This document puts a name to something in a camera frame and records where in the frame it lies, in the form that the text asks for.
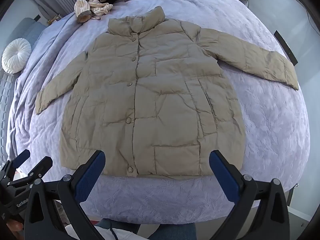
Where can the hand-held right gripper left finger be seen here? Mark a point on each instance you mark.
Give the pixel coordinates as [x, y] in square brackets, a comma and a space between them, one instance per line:
[90, 176]

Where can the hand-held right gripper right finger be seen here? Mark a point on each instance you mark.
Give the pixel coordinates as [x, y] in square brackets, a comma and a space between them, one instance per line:
[223, 177]

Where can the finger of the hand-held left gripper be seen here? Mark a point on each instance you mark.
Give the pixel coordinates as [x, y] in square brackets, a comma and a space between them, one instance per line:
[40, 166]
[21, 157]

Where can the beige puffer jacket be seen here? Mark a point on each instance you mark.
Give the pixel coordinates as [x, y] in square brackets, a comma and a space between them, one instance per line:
[162, 105]

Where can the pile of cream striped clothes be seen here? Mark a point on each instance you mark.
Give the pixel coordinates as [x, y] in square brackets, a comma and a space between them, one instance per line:
[100, 2]

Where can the grey quilted bedding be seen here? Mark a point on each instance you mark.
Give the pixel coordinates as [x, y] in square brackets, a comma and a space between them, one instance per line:
[6, 105]

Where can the person's white top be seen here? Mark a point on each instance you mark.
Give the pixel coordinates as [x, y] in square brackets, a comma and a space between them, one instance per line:
[82, 233]

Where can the lavender embossed blanket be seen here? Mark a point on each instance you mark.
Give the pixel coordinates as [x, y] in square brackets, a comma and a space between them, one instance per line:
[262, 130]

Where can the round white pleated cushion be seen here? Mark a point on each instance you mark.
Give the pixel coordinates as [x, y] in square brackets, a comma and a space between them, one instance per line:
[15, 55]

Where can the grey padded headboard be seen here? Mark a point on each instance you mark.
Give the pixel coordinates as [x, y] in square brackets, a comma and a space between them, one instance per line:
[30, 30]

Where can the dark bed frame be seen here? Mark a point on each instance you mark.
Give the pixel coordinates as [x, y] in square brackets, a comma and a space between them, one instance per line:
[286, 47]

